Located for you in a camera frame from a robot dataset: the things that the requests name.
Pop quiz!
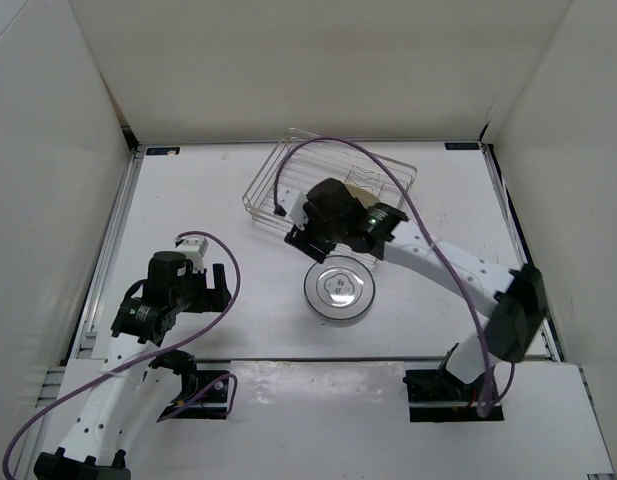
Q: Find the right blue corner sticker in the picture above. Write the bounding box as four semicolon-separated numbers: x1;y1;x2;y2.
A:
444;142;480;151

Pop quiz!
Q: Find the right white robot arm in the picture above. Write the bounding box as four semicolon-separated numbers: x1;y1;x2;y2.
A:
274;178;548;400

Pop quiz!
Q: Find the left blue corner sticker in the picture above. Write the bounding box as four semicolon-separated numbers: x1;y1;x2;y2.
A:
145;147;180;156

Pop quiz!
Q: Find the white plate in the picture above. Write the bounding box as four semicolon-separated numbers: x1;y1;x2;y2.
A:
303;255;376;321

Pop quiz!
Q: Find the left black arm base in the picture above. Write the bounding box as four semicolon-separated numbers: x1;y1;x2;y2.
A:
159;362;238;421

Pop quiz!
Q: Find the aluminium table rail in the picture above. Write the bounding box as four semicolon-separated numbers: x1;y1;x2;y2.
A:
36;146;144;407

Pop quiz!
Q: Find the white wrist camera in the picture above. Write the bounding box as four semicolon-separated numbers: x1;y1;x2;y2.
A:
175;236;208;273
274;187;308;230

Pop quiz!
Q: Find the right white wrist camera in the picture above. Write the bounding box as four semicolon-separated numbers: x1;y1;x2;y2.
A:
274;187;308;230

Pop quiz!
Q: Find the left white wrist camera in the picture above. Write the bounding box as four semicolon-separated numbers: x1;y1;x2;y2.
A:
175;236;208;273

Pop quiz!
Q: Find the blue corner sticker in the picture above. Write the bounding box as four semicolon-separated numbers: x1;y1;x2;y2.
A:
444;142;480;151
145;147;180;156

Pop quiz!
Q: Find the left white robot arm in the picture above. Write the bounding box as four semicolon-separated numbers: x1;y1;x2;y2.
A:
33;251;232;479

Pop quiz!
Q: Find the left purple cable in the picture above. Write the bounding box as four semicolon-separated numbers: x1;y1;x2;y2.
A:
3;230;242;476

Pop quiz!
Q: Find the silver wire dish rack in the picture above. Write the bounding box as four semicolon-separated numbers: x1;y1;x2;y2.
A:
242;128;411;237

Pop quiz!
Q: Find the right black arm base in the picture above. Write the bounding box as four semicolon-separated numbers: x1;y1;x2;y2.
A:
402;369;504;423

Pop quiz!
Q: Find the beige plate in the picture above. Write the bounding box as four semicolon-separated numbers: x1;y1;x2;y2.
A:
344;183;380;208

